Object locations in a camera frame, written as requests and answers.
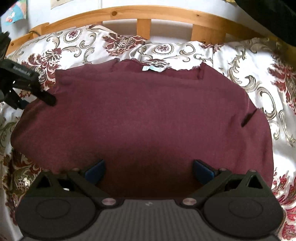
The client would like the floral printed bed sheet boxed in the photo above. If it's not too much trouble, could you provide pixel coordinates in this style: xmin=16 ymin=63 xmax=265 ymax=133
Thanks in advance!
xmin=0 ymin=24 xmax=296 ymax=241

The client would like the maroon long-sleeve shirt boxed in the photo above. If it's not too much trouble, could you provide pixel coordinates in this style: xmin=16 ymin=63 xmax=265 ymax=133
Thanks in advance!
xmin=10 ymin=58 xmax=275 ymax=202

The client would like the black padded jacket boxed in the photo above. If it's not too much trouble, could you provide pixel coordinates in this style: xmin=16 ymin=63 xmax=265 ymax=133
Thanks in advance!
xmin=231 ymin=0 xmax=296 ymax=45

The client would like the wall poster with orange-haired figure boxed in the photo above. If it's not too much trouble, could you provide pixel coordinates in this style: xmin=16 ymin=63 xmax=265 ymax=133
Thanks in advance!
xmin=0 ymin=0 xmax=27 ymax=24

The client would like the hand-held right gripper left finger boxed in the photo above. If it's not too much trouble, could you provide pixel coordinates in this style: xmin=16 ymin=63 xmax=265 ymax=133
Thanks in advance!
xmin=34 ymin=159 xmax=118 ymax=207

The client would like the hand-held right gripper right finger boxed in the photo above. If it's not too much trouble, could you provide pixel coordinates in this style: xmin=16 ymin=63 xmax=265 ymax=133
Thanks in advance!
xmin=181 ymin=159 xmax=267 ymax=207

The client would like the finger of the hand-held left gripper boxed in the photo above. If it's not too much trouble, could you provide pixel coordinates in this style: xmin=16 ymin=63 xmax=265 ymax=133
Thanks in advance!
xmin=10 ymin=92 xmax=30 ymax=111
xmin=30 ymin=89 xmax=57 ymax=107

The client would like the wooden bed frame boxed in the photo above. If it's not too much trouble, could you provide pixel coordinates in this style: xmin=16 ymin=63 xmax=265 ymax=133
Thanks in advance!
xmin=10 ymin=5 xmax=289 ymax=50

